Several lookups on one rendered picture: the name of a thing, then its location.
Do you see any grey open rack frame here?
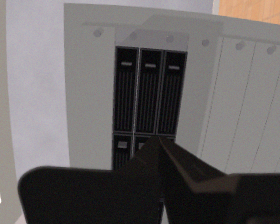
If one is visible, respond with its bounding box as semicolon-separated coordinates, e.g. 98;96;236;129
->
64;3;280;174

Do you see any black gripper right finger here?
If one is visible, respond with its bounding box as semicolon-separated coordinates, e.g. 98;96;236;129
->
158;136;280;224

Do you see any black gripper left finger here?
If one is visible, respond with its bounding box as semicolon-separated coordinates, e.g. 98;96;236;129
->
18;136;162;224

